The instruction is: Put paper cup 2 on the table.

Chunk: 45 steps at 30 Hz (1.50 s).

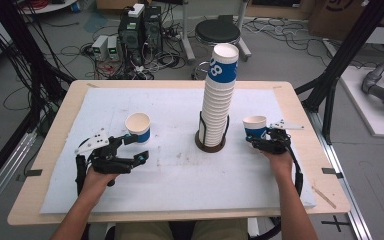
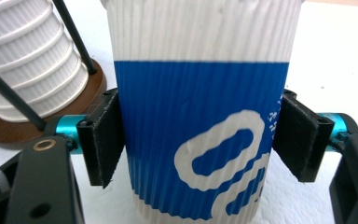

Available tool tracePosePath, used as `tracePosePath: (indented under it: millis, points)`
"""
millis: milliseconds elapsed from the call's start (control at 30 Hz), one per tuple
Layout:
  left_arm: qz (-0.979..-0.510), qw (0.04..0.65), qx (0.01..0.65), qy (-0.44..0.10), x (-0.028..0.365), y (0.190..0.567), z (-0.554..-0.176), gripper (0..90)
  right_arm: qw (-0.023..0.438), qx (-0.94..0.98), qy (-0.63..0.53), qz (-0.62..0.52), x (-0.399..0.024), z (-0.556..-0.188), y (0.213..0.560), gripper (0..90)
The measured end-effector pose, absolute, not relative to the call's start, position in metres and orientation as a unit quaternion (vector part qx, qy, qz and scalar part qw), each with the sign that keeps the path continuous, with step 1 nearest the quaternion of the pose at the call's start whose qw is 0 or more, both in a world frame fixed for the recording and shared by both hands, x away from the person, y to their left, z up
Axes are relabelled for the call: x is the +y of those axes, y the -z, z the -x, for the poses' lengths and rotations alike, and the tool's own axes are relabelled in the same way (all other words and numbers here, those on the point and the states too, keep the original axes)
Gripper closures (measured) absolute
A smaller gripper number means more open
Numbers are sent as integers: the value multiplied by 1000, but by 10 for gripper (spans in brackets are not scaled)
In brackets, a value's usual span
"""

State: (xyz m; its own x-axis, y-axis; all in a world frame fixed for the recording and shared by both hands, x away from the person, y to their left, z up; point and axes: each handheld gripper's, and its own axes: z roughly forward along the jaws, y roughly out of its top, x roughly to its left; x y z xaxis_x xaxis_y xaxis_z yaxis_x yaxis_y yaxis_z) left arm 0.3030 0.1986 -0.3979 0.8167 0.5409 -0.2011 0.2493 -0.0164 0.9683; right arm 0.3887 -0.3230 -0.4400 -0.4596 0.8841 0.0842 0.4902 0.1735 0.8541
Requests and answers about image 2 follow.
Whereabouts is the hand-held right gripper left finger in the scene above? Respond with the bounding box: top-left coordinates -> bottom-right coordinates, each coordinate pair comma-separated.
55,87 -> 127,190

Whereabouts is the blue banded paper cup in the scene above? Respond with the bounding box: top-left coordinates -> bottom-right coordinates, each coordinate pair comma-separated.
100,0 -> 306,224

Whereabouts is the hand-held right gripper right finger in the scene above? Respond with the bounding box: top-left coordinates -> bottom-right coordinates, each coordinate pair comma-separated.
271,89 -> 357,184

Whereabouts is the stack of white ribbed cups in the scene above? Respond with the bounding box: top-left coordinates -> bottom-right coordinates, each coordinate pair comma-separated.
0,0 -> 90,123

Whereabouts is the cup holder with brown base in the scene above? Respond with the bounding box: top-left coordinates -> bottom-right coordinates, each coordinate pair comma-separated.
0,0 -> 108,145

